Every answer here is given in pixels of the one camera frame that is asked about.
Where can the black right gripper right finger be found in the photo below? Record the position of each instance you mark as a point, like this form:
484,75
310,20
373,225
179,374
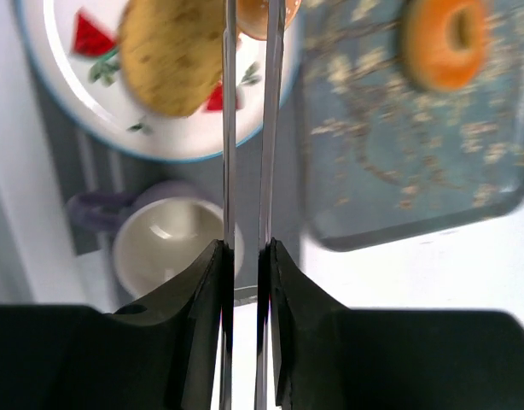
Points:
329,356

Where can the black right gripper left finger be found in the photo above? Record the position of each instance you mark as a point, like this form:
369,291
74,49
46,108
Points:
157,352

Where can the brown bread slice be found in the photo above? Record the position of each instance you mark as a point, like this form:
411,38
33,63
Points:
170,52

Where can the round sesame bun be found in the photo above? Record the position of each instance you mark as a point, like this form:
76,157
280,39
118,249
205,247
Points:
252,16

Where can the purple ceramic mug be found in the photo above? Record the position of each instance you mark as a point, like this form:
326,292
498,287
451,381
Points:
157,233

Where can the floral grey serving tray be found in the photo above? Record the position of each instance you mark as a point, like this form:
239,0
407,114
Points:
386,160

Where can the watermelon pattern white plate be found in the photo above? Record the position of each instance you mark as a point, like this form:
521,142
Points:
75,46

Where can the orange ring donut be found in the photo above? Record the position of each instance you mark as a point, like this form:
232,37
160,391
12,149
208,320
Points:
443,43

